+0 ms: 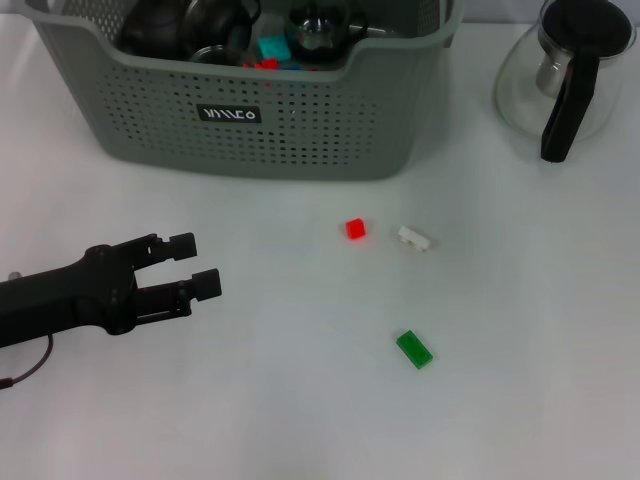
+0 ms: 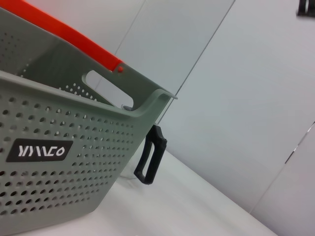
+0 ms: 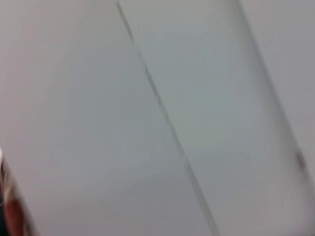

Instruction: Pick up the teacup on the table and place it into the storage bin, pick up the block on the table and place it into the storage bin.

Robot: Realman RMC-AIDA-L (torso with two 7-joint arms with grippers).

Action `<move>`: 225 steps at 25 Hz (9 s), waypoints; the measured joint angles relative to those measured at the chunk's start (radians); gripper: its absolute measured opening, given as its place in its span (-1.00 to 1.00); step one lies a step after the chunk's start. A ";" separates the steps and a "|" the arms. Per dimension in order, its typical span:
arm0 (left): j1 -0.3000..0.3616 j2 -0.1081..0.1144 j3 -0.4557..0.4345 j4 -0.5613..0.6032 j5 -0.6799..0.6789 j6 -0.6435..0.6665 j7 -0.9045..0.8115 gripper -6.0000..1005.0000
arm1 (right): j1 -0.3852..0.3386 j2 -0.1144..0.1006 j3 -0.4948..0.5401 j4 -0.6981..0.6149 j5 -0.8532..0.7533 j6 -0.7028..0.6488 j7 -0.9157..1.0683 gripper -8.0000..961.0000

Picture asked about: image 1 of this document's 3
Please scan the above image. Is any cyan square brick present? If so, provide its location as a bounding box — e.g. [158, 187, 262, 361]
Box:
[257, 35, 293, 62]

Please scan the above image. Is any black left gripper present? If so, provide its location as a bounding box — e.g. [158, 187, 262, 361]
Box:
[0, 232, 223, 349]

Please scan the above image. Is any grey perforated storage bin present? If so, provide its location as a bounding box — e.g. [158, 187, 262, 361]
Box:
[22, 0, 466, 182]

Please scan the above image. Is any left arm connector cable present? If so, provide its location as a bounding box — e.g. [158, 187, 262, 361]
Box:
[0, 333, 55, 391]

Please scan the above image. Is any black ceramic teapot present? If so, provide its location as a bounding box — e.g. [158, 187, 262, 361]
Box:
[119, 0, 189, 59]

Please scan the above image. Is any glass pitcher black handle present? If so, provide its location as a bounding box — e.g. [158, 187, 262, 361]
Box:
[492, 0, 636, 164]

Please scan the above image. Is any green rectangular brick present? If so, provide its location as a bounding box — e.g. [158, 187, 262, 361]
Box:
[396, 329, 435, 371]

